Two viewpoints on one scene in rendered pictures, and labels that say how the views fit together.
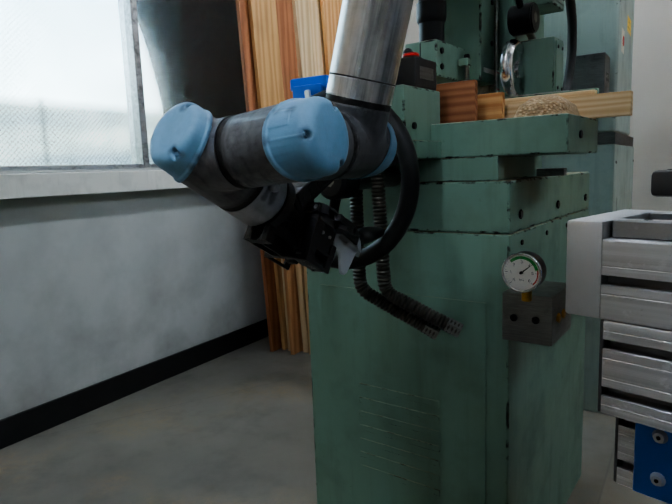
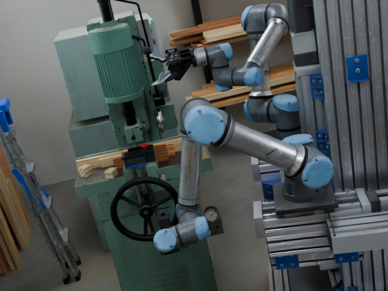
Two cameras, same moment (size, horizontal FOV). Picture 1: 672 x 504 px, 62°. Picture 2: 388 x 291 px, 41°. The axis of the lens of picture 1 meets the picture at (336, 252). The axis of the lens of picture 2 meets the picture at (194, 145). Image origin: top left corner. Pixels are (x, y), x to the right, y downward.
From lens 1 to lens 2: 1.50 m
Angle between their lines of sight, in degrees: 39
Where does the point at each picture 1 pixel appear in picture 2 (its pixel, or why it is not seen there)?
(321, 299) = (118, 249)
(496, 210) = not seen: hidden behind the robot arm
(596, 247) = (262, 223)
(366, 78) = (196, 198)
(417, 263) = not seen: hidden behind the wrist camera
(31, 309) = not seen: outside the picture
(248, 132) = (190, 234)
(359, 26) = (193, 186)
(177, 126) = (167, 239)
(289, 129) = (204, 230)
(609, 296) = (267, 232)
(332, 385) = (132, 282)
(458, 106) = (160, 155)
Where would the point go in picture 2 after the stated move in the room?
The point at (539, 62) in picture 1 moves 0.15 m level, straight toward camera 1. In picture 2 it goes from (168, 115) to (179, 122)
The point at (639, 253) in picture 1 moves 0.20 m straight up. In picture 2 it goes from (272, 222) to (264, 174)
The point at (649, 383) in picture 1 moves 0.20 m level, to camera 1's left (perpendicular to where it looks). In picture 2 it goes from (279, 247) to (243, 275)
